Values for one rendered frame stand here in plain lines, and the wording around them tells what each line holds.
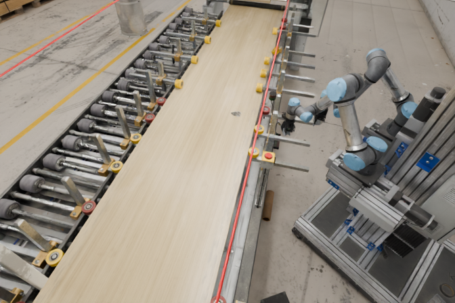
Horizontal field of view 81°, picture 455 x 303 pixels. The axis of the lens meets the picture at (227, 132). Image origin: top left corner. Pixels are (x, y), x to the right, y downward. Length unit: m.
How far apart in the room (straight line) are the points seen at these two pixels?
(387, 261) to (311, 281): 0.61
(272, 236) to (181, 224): 1.19
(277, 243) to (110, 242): 1.49
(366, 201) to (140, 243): 1.34
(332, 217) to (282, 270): 0.63
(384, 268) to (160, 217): 1.77
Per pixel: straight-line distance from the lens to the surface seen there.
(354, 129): 1.63
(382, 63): 1.98
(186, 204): 1.72
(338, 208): 2.72
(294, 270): 2.58
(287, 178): 3.01
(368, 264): 2.57
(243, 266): 1.78
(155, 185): 1.82
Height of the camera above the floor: 2.38
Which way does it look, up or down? 45 degrees down
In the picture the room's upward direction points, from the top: 3 degrees clockwise
